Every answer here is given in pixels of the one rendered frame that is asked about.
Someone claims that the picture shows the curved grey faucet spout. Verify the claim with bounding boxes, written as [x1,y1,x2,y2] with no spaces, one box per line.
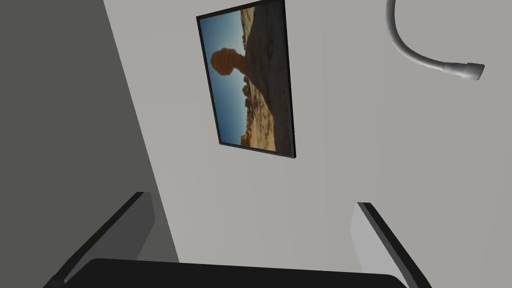
[385,0,486,81]

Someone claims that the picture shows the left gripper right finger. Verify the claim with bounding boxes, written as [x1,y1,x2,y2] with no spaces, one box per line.
[350,201,433,288]

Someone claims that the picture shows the framed desert rock picture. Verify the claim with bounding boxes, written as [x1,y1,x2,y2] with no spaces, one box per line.
[195,0,297,159]

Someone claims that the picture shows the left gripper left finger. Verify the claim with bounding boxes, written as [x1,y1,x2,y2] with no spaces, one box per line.
[43,191,156,288]

